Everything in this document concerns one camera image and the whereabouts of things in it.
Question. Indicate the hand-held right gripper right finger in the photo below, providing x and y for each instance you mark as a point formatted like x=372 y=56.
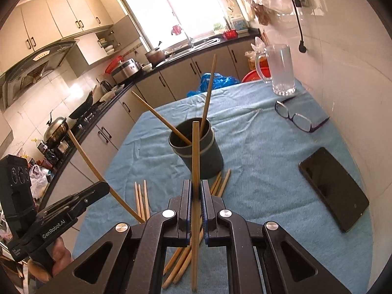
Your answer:
x=204 y=208

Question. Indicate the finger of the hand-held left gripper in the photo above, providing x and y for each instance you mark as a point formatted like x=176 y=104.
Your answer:
x=92 y=193

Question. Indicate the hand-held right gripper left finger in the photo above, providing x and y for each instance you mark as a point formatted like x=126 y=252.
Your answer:
x=188 y=208

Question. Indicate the dark grey utensil holder cup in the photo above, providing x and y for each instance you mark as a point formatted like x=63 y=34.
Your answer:
x=205 y=162

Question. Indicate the person's left hand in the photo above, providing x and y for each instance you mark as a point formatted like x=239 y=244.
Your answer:
x=62 y=254

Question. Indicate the white plastic bag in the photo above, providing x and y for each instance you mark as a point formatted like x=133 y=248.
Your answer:
x=38 y=180

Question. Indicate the condiment bottles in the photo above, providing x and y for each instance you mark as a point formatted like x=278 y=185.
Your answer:
x=49 y=154

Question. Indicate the steel kettle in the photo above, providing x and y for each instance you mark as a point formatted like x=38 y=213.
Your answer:
x=55 y=128

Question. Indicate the blue towel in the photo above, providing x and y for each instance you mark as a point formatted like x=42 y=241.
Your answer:
x=260 y=147

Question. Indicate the black wok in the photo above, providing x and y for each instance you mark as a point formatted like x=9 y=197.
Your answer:
x=81 y=107

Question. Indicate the black electric kettle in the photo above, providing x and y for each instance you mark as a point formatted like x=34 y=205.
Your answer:
x=105 y=87

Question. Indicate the blue plastic bag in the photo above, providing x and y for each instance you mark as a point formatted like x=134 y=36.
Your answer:
x=220 y=81

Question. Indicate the silver rice cooker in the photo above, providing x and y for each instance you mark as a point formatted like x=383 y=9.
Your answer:
x=125 y=69

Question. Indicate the beige base cabinets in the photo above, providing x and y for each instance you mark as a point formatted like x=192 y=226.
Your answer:
x=183 y=79

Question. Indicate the purple-framed eyeglasses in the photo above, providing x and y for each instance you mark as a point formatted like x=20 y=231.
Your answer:
x=301 y=123

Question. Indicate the range hood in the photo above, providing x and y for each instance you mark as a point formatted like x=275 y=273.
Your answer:
x=30 y=67

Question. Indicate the red plastic strainer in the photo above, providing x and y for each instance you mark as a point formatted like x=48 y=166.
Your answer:
x=111 y=64

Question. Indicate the black smartphone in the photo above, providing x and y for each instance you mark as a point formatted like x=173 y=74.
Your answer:
x=333 y=186

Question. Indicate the white bowl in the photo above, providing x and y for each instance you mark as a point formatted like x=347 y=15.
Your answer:
x=147 y=66

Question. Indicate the red plastic basket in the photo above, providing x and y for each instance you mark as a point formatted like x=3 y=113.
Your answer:
x=252 y=76

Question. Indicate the stack of dishes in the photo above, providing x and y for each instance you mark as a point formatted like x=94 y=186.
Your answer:
x=105 y=46

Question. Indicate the brown cooking pot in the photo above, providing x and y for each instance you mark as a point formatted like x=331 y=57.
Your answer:
x=154 y=57

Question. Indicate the clear plastic food bag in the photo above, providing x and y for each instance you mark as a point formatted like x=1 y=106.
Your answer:
x=252 y=61

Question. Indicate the clear glass mug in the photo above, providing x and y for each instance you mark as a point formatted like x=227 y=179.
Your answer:
x=281 y=73

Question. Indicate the steel faucet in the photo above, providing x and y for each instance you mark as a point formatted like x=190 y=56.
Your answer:
x=190 y=38

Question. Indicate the red container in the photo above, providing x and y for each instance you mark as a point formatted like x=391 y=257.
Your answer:
x=230 y=34

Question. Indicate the red hanging cloth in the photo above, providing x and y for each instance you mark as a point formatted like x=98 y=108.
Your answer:
x=176 y=30

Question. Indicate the blue and white box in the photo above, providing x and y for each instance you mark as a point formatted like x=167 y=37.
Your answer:
x=239 y=24

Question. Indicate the kitchen window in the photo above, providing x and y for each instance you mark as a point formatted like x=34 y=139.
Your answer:
x=183 y=6

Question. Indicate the beige wall cabinets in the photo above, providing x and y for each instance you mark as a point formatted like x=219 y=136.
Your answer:
x=55 y=21

